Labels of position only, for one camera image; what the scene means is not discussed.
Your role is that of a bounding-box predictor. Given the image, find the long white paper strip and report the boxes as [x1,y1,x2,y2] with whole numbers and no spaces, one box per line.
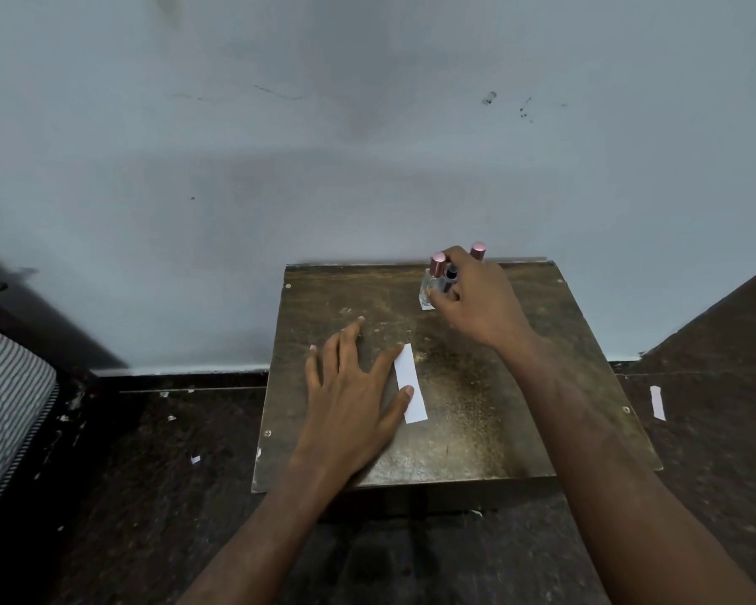
[394,343,430,425]

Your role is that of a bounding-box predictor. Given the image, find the person's right forearm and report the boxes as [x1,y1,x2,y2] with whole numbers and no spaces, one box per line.
[496,330,756,605]

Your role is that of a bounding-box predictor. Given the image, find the striped mattress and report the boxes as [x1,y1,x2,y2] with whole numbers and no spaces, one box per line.
[0,321,61,544]

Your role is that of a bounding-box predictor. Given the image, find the person's right hand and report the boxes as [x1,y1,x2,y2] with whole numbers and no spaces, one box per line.
[427,245,537,355]

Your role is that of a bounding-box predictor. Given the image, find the clear pink-capped perfume bottle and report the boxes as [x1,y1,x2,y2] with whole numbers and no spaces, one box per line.
[418,252,449,311]

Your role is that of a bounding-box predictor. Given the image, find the person's left forearm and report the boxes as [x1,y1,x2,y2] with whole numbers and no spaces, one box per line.
[176,448,355,605]

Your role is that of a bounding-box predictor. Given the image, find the person's left hand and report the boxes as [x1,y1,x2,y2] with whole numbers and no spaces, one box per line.
[293,316,415,481]

